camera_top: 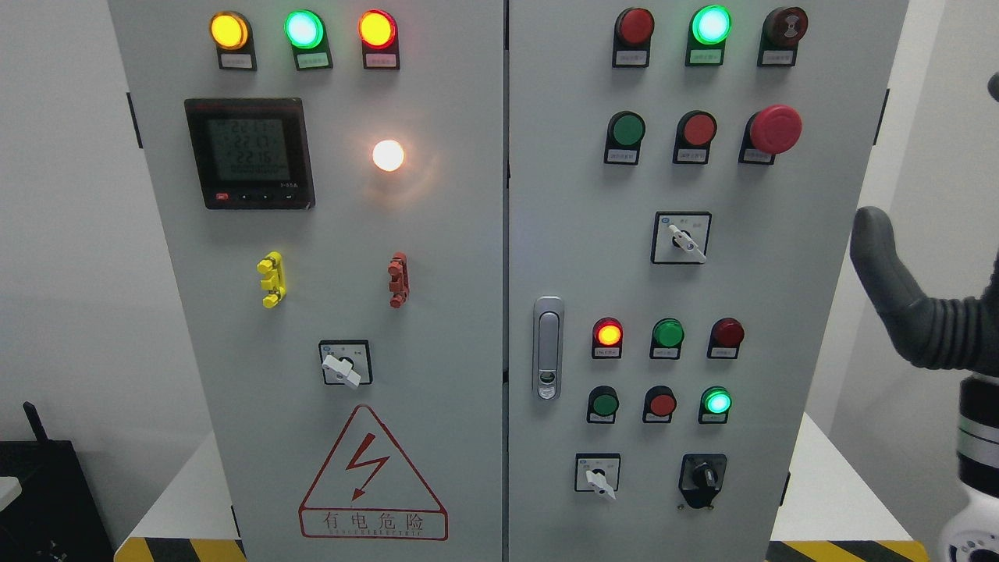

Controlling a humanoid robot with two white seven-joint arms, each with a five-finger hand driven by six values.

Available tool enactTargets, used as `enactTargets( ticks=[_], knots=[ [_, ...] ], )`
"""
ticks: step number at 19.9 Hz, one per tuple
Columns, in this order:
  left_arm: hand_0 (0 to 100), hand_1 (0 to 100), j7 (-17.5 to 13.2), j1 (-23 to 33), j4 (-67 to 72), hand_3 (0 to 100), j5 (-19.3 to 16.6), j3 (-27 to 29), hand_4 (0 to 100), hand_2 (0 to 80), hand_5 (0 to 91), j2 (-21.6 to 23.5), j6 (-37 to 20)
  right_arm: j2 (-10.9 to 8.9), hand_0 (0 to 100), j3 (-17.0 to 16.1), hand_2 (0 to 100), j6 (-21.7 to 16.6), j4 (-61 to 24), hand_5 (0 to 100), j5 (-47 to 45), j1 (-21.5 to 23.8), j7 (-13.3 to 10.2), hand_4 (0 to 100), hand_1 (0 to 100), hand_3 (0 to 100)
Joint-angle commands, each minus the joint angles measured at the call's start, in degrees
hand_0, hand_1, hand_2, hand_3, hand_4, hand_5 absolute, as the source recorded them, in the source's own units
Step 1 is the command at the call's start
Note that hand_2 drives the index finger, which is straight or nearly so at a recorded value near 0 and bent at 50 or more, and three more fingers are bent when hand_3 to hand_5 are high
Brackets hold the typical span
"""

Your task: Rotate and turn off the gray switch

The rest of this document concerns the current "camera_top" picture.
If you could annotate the green push button lower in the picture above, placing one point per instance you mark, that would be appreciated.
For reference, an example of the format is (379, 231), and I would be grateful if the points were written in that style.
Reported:
(603, 404)

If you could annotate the gray robotic right hand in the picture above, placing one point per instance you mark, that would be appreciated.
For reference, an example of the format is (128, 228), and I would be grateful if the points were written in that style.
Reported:
(927, 332)

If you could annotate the red terminal connector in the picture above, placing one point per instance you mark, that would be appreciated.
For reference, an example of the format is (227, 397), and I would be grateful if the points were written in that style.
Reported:
(398, 280)

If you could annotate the red push button lower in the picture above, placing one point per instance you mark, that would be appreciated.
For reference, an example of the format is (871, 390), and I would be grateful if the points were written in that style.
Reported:
(660, 405)

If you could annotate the silver door latch handle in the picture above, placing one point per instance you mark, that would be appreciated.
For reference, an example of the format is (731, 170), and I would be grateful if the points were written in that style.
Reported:
(548, 347)

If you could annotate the black device with antenna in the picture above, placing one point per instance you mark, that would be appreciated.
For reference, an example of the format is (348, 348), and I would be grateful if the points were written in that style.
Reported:
(54, 518)

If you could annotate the dark red buzzer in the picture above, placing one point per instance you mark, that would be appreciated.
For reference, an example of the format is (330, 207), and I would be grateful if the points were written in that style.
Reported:
(782, 31)

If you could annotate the gray rotary switch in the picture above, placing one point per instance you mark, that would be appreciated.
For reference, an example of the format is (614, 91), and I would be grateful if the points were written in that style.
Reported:
(680, 238)
(598, 473)

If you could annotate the red push button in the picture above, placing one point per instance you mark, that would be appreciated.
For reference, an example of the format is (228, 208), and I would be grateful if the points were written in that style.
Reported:
(695, 132)
(660, 405)

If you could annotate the green indicator middle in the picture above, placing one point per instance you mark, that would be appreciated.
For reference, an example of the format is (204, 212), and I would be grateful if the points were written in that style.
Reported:
(667, 337)

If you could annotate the gray rotary switch left door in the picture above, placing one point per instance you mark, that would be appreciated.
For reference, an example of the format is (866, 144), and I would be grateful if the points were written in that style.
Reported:
(345, 362)

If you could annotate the red push button upper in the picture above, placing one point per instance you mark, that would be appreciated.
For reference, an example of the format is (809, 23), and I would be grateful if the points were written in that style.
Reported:
(695, 132)

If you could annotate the yellow terminal connector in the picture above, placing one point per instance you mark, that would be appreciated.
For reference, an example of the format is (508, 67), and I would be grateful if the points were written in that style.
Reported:
(273, 279)

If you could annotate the gray electrical cabinet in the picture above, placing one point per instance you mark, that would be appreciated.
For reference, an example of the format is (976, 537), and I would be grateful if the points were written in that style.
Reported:
(502, 109)

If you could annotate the red indicator light top left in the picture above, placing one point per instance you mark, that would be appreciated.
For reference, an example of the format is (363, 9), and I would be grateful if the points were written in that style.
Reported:
(379, 41)

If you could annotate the white glowing indicator light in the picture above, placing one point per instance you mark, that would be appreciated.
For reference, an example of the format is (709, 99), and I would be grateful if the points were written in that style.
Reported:
(388, 155)

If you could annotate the lit green indicator lower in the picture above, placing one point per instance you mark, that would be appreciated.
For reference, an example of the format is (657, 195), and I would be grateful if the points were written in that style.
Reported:
(714, 406)

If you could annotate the black key selector switch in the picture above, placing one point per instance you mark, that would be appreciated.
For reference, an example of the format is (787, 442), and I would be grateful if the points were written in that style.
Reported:
(701, 478)

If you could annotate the green indicator light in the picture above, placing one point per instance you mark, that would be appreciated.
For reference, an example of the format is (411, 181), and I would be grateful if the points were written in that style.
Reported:
(707, 36)
(308, 40)

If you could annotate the green push button upper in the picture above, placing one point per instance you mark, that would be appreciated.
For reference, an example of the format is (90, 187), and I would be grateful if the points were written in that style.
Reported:
(624, 136)

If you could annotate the green indicator light top right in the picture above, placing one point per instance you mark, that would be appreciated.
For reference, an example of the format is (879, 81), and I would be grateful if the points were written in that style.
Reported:
(707, 36)

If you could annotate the red emergency stop button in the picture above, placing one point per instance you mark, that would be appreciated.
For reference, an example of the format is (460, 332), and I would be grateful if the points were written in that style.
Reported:
(771, 131)

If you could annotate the green push button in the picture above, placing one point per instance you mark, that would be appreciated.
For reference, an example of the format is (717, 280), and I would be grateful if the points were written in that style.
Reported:
(624, 136)
(603, 404)

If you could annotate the gray rotary switch bottom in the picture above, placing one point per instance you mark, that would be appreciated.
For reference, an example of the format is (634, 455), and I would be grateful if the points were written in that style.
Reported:
(598, 473)

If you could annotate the green indicator light top left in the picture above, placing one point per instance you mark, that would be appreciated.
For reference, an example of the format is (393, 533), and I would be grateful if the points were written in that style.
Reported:
(308, 40)

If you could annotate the red electric hazard warning sticker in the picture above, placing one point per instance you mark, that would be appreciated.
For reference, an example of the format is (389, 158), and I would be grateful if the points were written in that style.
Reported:
(368, 488)

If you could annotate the yellow indicator light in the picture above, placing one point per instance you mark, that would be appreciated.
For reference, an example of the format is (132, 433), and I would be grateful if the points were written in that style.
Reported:
(234, 41)

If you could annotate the dark red indicator top right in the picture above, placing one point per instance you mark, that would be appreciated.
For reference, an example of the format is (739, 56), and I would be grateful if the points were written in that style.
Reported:
(632, 38)

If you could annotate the lit red indicator middle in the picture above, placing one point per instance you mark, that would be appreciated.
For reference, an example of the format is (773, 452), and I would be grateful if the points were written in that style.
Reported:
(607, 339)

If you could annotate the black digital power meter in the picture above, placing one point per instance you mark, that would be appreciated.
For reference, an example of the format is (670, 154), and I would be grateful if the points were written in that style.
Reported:
(251, 153)

